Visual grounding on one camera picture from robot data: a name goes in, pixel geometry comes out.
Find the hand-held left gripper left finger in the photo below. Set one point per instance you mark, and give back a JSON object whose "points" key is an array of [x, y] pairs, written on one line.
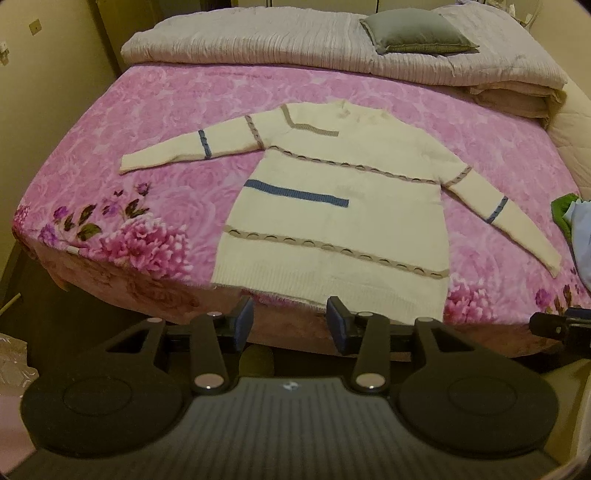
{"points": [[244, 323]]}

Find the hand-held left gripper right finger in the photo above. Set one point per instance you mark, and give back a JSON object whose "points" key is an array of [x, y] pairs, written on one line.
{"points": [[337, 327]]}

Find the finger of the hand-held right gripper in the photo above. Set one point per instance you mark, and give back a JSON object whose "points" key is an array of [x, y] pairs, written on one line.
{"points": [[549, 326]]}

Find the cream knitted sweater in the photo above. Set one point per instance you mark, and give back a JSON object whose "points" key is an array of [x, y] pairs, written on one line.
{"points": [[351, 221]]}

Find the light blue garment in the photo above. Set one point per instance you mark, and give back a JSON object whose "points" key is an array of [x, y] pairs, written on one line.
{"points": [[582, 240]]}

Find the green cloth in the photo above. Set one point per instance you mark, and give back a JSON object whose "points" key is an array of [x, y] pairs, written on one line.
{"points": [[561, 212]]}

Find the cream padded headboard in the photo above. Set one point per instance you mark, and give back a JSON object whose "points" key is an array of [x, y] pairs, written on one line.
{"points": [[575, 138]]}

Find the beige folded blanket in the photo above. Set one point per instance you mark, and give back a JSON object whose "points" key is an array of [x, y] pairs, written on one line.
{"points": [[508, 101]]}

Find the pink floral blanket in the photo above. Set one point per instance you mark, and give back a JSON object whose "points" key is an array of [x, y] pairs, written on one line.
{"points": [[161, 106]]}

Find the clear plastic bag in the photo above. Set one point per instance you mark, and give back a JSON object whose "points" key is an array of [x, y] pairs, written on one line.
{"points": [[14, 364]]}

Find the striped folded quilt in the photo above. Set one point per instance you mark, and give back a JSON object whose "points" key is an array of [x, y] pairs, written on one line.
{"points": [[254, 41]]}

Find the grey pillow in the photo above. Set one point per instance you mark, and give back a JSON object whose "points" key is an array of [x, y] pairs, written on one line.
{"points": [[415, 30]]}

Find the single brass wall switch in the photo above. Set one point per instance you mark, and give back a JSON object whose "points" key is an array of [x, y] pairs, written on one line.
{"points": [[34, 26]]}

